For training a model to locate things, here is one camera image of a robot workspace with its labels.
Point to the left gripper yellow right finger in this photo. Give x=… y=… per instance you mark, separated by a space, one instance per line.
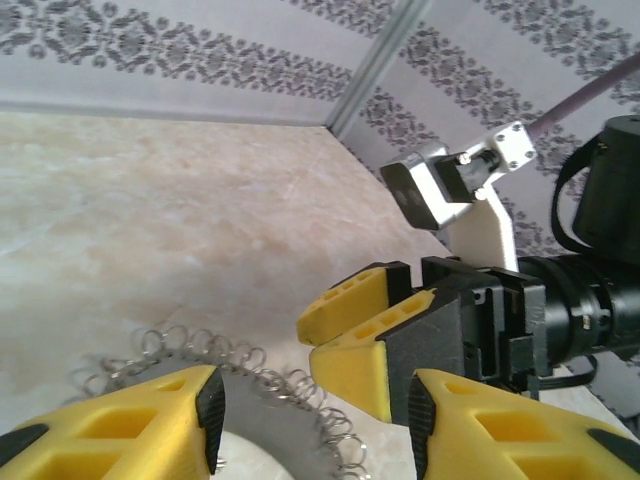
x=500 y=430

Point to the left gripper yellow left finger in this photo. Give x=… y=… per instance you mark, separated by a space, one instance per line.
x=100 y=440

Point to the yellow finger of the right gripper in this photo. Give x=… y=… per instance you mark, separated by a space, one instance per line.
x=360 y=380
x=350 y=305

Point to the large grey keyring with loops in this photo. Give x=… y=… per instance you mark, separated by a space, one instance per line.
x=270 y=415

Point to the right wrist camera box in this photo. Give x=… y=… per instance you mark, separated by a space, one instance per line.
x=440 y=185

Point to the aluminium corner post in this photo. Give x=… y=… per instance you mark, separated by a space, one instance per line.
x=375 y=65

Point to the aluminium table back rail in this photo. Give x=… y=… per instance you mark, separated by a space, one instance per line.
x=150 y=112

